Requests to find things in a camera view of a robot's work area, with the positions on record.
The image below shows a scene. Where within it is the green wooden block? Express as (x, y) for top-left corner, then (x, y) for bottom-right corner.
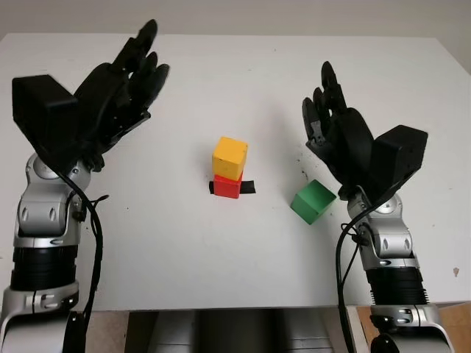
(290, 179), (337, 225)

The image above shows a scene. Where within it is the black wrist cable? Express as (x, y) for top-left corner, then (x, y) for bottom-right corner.
(335, 198), (391, 353)
(57, 171), (110, 353)

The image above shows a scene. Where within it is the white table leg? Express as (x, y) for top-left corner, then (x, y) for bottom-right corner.
(345, 304), (372, 353)

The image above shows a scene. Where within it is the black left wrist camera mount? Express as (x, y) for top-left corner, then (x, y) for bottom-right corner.
(11, 74), (82, 176)

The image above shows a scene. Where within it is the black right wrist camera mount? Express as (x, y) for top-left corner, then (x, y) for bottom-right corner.
(369, 124), (429, 202)

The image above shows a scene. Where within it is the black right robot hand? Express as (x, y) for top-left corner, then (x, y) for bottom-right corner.
(301, 60), (376, 202)

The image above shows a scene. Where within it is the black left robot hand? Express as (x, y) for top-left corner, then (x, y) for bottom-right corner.
(71, 18), (171, 174)

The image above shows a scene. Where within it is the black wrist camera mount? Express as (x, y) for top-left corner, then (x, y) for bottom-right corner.
(11, 74), (82, 176)
(369, 124), (429, 202)

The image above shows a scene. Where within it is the red wooden block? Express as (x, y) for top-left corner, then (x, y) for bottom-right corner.
(213, 174), (244, 200)

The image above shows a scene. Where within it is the yellow wooden block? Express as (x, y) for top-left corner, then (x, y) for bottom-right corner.
(211, 136), (249, 180)

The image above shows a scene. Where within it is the black tape strip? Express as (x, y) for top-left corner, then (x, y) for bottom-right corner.
(208, 179), (257, 196)

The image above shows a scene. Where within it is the dark grey robot torso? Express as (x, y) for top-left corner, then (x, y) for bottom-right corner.
(127, 308), (350, 353)

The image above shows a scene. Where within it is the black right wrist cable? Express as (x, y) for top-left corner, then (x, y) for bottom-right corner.
(335, 198), (391, 353)

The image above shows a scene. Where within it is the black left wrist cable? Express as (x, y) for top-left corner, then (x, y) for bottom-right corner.
(57, 171), (110, 353)

